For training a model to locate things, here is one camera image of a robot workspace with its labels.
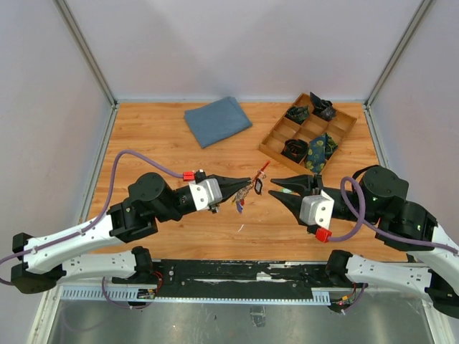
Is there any black orange rolled tie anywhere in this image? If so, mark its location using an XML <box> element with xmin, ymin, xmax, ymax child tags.
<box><xmin>281</xmin><ymin>139</ymin><xmax>308</xmax><ymax>163</ymax></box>

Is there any metal key organizer red handle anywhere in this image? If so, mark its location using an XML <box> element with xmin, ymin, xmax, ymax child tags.
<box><xmin>232</xmin><ymin>161</ymin><xmax>270</xmax><ymax>214</ymax></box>

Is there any dark navy rolled tie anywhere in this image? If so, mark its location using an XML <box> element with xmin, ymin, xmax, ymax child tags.
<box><xmin>309</xmin><ymin>92</ymin><xmax>336</xmax><ymax>122</ymax></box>

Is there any wooden compartment tray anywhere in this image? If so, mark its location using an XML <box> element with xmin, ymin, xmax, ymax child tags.
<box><xmin>258</xmin><ymin>93</ymin><xmax>357</xmax><ymax>174</ymax></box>

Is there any folded blue cloth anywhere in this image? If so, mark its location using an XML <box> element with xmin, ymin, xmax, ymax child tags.
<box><xmin>184</xmin><ymin>97</ymin><xmax>252</xmax><ymax>148</ymax></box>

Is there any blue yellow floral tie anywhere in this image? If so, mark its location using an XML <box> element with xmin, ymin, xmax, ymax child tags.
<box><xmin>305</xmin><ymin>133</ymin><xmax>338</xmax><ymax>174</ymax></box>

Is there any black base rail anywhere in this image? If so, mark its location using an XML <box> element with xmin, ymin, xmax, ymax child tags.
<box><xmin>110</xmin><ymin>258</ymin><xmax>359</xmax><ymax>301</ymax></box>

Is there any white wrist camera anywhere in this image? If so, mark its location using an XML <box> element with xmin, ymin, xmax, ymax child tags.
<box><xmin>189</xmin><ymin>178</ymin><xmax>209</xmax><ymax>211</ymax></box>
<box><xmin>299</xmin><ymin>190</ymin><xmax>334</xmax><ymax>229</ymax></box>

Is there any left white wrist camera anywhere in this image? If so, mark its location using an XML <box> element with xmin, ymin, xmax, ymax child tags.
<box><xmin>189</xmin><ymin>178</ymin><xmax>209</xmax><ymax>211</ymax></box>

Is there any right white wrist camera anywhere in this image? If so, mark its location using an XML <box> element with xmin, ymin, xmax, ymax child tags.
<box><xmin>299</xmin><ymin>190</ymin><xmax>334</xmax><ymax>229</ymax></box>

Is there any dark green rolled tie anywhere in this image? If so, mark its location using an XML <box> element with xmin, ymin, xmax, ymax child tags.
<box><xmin>285</xmin><ymin>105</ymin><xmax>310</xmax><ymax>125</ymax></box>

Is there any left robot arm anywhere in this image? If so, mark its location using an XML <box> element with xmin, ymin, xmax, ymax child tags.
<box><xmin>10</xmin><ymin>171</ymin><xmax>251</xmax><ymax>294</ymax></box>

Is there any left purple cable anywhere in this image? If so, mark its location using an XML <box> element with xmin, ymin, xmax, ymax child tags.
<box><xmin>0</xmin><ymin>150</ymin><xmax>205</xmax><ymax>286</ymax></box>

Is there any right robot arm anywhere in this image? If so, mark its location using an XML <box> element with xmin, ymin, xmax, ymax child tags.
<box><xmin>270</xmin><ymin>165</ymin><xmax>458</xmax><ymax>318</ymax></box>

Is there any key with black tag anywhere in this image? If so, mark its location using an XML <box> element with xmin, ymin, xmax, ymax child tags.
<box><xmin>254</xmin><ymin>178</ymin><xmax>263</xmax><ymax>195</ymax></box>

